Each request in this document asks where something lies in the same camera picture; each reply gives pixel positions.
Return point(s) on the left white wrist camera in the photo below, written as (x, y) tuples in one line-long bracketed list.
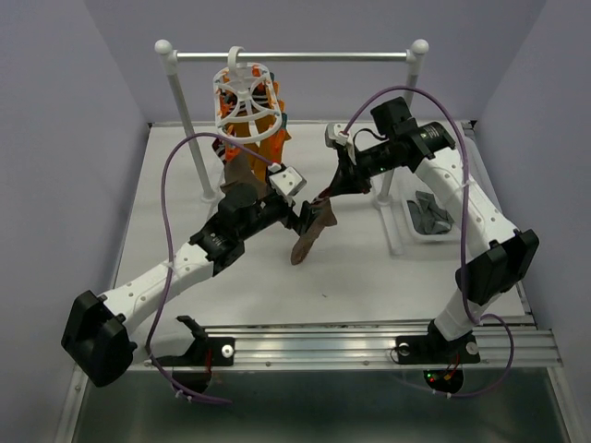
[(286, 181)]

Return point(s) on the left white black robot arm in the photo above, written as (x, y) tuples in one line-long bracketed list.
[(98, 327)]

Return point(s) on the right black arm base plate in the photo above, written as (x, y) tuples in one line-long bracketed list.
[(429, 350)]

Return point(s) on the white clothes drying rack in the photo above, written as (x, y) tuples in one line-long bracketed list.
[(413, 57)]

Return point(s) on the yellow orange clothes peg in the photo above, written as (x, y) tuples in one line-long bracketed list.
[(277, 141)]

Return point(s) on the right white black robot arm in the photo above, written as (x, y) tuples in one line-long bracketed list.
[(495, 255)]

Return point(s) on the maroon white striped sock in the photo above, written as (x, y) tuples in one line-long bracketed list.
[(236, 169)]

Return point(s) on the white round clip hanger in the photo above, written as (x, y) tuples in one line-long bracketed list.
[(257, 114)]

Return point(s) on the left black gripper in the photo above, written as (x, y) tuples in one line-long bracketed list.
[(290, 219)]

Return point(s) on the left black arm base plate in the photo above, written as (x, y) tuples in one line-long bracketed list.
[(213, 352)]

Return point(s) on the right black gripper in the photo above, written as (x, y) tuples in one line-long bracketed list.
[(347, 177)]

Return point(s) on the white plastic laundry basket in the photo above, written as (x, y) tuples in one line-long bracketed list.
[(407, 184)]

